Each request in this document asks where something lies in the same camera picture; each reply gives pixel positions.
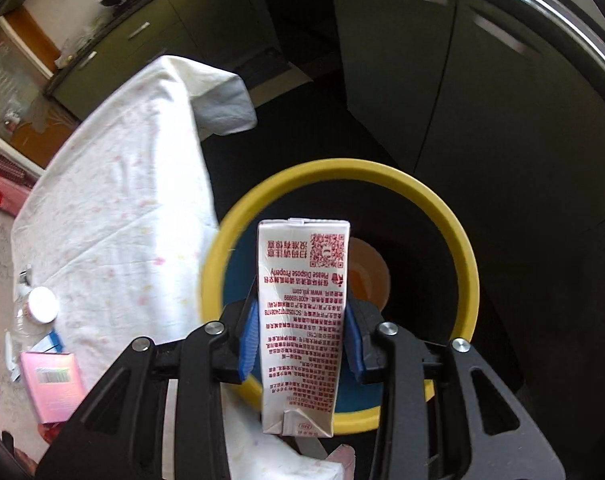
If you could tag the frosted glass door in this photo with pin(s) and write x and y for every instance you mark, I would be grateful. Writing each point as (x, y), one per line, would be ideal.
(12, 90)

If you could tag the blue and white packet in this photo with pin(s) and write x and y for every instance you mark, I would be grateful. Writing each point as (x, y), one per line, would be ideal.
(50, 344)

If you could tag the white floral tablecloth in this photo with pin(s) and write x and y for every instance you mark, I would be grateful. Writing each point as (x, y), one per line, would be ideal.
(132, 185)

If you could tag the green kitchen cabinet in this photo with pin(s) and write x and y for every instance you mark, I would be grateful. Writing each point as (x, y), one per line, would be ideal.
(182, 20)

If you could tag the white milk carton red print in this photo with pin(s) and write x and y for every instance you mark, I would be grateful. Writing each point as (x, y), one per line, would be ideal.
(302, 310)

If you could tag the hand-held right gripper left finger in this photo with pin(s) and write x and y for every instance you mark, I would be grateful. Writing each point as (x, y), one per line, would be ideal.
(247, 340)

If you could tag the clear plastic bag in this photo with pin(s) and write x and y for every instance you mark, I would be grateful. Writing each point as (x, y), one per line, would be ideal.
(72, 47)

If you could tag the yellow bin with blue inside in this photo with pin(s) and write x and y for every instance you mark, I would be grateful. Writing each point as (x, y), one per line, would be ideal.
(432, 200)

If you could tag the clear bottle with white cap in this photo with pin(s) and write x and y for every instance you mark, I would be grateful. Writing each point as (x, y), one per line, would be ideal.
(41, 305)

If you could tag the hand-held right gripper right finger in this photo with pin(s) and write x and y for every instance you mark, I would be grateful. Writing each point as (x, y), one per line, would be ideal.
(355, 345)

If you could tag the grey tall cabinet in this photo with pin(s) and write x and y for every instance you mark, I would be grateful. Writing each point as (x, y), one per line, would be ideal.
(482, 85)

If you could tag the orange object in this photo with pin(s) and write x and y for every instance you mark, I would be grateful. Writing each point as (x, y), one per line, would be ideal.
(372, 270)

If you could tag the pink box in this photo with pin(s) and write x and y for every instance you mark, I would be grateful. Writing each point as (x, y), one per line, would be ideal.
(52, 385)

